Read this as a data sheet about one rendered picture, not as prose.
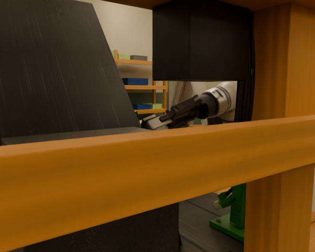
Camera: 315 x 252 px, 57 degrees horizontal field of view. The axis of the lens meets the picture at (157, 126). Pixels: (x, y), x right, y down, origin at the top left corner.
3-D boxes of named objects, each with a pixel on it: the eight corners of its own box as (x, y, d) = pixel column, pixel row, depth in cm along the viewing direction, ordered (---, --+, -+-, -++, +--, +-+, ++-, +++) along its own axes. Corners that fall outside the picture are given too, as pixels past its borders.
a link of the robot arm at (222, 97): (216, 80, 94) (203, 85, 91) (235, 99, 90) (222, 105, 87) (206, 99, 101) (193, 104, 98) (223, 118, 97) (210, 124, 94)
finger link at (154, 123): (171, 122, 82) (172, 120, 82) (152, 130, 79) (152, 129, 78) (165, 115, 84) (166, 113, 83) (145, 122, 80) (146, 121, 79)
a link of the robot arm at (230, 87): (236, 94, 89) (226, 127, 98) (266, 81, 97) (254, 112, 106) (211, 78, 95) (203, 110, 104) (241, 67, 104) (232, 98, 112)
